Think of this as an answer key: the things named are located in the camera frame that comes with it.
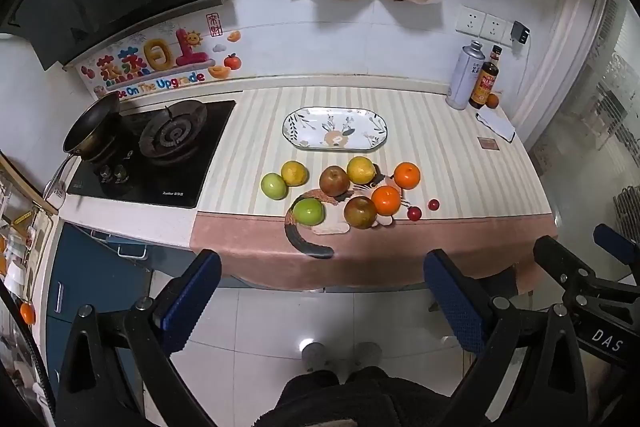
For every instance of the white folded paper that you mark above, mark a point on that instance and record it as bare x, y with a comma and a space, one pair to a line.
497, 124

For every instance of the oval floral ceramic plate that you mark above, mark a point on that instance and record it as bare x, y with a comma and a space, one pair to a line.
335, 129

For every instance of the striped cat print mat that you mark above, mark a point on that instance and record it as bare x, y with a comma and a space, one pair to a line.
450, 147

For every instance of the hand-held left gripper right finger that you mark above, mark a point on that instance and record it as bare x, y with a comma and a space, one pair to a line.
452, 302

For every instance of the grey slipper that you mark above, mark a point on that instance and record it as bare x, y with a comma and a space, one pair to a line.
315, 354
367, 352

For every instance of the green apple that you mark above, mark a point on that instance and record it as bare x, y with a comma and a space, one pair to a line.
307, 212
274, 185

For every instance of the grey metal can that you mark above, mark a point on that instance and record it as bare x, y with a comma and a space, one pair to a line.
462, 77

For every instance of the dark sauce bottle yellow label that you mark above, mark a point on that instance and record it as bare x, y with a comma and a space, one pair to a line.
484, 87

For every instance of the red cherry tomato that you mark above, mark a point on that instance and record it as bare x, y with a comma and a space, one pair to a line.
413, 213
433, 205

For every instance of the small orange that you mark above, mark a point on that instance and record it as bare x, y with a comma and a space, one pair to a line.
27, 313
493, 101

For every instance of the white wall socket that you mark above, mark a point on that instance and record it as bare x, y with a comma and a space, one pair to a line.
470, 19
496, 28

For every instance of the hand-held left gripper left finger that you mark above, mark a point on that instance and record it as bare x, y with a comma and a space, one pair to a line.
192, 302

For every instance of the person's dark clothing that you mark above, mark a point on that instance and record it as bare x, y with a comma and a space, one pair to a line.
340, 399

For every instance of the colourful wall sticker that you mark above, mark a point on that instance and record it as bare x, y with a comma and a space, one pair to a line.
160, 57

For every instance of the red-brown apple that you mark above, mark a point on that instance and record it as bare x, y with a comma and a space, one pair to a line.
360, 212
334, 181

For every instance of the dark frying pan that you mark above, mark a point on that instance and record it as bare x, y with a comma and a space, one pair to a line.
92, 127

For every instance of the glass sliding door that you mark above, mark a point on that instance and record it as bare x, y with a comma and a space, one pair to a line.
595, 97

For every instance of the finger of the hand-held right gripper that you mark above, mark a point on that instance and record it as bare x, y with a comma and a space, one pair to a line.
557, 257
610, 238

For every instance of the blue kitchen cabinet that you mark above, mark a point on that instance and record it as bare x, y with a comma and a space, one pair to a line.
90, 277

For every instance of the yellow citrus fruit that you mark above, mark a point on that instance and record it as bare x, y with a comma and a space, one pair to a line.
294, 173
361, 170

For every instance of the black plug adapter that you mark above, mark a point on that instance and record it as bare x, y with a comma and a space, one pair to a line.
520, 33

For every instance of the black gas stove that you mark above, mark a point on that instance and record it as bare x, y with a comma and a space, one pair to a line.
195, 167

